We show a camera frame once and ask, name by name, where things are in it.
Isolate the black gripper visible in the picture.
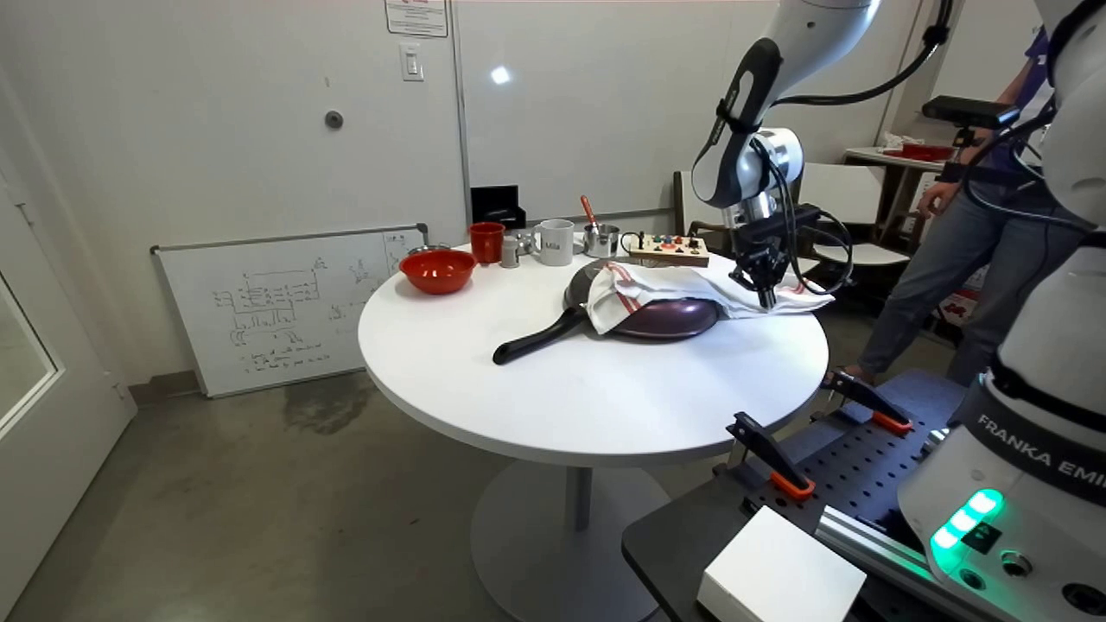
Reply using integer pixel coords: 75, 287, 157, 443
732, 213, 801, 312

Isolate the white red-striped tea towel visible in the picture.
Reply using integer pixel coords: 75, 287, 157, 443
582, 247, 840, 337

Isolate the dark frying pan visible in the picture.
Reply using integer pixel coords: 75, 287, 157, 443
492, 257, 727, 371

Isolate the white chair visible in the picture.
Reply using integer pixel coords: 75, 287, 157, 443
801, 160, 917, 272

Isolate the wooden busy board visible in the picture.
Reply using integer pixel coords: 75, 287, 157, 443
617, 227, 717, 268

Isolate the large steel measuring cup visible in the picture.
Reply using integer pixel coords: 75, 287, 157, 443
582, 220, 622, 263

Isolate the background desk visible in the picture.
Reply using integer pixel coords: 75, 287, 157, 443
842, 93, 1041, 236

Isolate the person in jeans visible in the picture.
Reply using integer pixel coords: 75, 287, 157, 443
842, 0, 1106, 391

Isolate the white box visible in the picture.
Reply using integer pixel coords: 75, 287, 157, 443
694, 502, 871, 622

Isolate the red cup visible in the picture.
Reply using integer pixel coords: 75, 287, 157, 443
468, 217, 507, 268

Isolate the red bowl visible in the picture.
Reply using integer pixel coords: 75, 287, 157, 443
396, 245, 479, 298

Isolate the whiteboard with drawings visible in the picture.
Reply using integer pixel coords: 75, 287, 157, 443
147, 220, 432, 401

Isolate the white door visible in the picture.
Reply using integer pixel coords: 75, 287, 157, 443
0, 192, 141, 622

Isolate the black clamp orange handle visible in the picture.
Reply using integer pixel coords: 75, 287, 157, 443
722, 409, 824, 505
824, 365, 920, 439

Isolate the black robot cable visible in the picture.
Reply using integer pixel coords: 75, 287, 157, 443
689, 0, 961, 292

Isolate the aluminium rail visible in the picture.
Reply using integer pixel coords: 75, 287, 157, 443
813, 502, 972, 600

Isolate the black wall tray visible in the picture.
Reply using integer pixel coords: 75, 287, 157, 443
468, 182, 531, 231

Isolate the white table pedestal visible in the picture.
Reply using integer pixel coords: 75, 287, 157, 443
468, 459, 679, 622

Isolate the white light switch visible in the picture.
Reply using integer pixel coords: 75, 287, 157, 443
396, 39, 430, 87

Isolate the paper wall sign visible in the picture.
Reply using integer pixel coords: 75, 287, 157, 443
381, 0, 452, 40

